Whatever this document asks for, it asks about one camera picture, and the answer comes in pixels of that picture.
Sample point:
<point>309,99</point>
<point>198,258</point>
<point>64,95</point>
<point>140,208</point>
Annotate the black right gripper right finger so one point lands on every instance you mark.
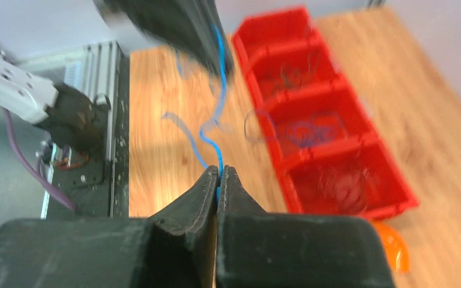
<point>256,248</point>

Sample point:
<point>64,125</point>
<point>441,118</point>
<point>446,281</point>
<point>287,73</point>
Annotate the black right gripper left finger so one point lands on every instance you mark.
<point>172,248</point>

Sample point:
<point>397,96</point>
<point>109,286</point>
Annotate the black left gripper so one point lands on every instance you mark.
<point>193,27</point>

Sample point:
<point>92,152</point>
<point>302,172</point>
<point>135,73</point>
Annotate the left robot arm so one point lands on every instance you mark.
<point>68,115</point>

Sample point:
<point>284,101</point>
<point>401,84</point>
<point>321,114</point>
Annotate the red plastic compartment tray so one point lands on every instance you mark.
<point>327,154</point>

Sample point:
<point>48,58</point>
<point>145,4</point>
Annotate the orange plastic piece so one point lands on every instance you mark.
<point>395,247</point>

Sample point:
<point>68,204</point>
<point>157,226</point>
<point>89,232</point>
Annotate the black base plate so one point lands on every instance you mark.
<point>100,187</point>

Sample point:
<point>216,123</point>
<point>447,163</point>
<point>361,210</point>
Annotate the aluminium frame rail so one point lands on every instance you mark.
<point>75,68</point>

